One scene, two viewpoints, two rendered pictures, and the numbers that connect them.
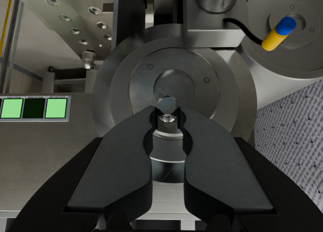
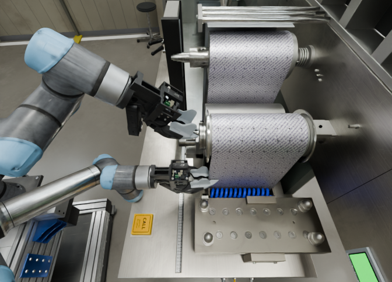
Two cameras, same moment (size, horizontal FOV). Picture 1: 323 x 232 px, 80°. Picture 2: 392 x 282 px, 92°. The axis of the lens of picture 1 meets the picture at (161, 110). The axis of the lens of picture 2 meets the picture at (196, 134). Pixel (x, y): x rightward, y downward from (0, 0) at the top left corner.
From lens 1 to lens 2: 50 cm
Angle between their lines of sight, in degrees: 81
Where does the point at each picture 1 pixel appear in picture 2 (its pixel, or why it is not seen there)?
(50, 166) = not seen: outside the picture
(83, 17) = (260, 221)
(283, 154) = (252, 80)
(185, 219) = (375, 62)
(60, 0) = (247, 229)
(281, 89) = (214, 110)
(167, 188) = (360, 101)
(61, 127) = (379, 257)
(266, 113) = (259, 97)
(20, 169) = not seen: outside the picture
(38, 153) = not seen: outside the picture
